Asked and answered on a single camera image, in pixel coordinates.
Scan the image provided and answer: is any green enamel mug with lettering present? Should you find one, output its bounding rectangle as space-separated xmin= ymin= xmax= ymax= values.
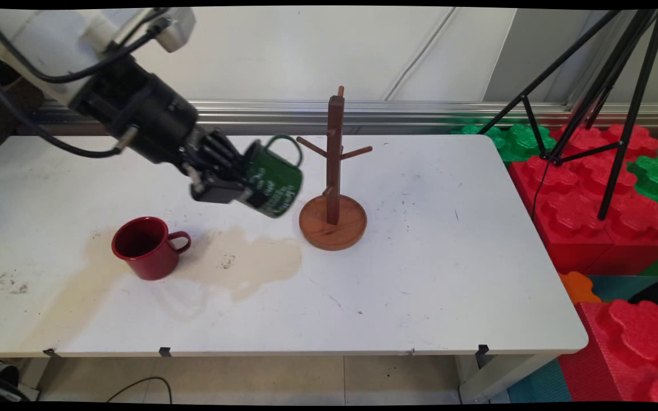
xmin=240 ymin=134 xmax=304 ymax=219

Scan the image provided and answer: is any red enamel mug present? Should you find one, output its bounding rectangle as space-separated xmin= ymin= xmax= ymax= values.
xmin=111 ymin=216 xmax=192 ymax=281

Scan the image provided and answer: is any teal foam mat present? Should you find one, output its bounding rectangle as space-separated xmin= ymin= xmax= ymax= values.
xmin=506 ymin=358 xmax=573 ymax=404

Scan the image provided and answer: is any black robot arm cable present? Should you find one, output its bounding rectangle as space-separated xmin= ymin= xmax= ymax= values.
xmin=0 ymin=8 xmax=171 ymax=159

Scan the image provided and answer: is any black floor cable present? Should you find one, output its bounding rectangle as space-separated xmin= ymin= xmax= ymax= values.
xmin=106 ymin=376 xmax=173 ymax=404

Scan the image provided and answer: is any white table leg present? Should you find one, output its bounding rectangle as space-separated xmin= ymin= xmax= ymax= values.
xmin=456 ymin=354 xmax=559 ymax=404

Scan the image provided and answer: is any wooden mug tree stand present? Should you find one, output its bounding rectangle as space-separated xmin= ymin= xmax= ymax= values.
xmin=296 ymin=87 xmax=373 ymax=251

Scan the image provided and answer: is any aluminium rail along wall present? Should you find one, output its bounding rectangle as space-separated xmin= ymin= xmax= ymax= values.
xmin=32 ymin=99 xmax=658 ymax=136

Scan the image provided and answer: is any green foam block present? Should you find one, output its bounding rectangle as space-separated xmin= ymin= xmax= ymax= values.
xmin=450 ymin=122 xmax=557 ymax=163
xmin=626 ymin=155 xmax=658 ymax=241

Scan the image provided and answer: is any white wall cable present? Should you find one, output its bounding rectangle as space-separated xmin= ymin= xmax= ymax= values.
xmin=384 ymin=8 xmax=458 ymax=102

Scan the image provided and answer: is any orange foam block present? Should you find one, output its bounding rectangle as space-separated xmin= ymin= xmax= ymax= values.
xmin=557 ymin=271 xmax=603 ymax=305

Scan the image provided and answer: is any large red foam block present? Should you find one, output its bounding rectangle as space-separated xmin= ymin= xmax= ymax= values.
xmin=508 ymin=123 xmax=658 ymax=276

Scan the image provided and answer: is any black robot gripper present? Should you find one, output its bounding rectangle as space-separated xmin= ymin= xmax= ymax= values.
xmin=70 ymin=56 xmax=251 ymax=205

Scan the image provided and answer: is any grey floor equipment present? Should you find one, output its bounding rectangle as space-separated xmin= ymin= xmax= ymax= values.
xmin=0 ymin=358 xmax=40 ymax=402

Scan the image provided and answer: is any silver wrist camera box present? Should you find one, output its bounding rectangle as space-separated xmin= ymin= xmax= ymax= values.
xmin=113 ymin=7 xmax=197 ymax=54

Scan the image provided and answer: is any black camera tripod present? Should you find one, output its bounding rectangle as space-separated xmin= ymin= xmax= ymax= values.
xmin=478 ymin=9 xmax=658 ymax=221

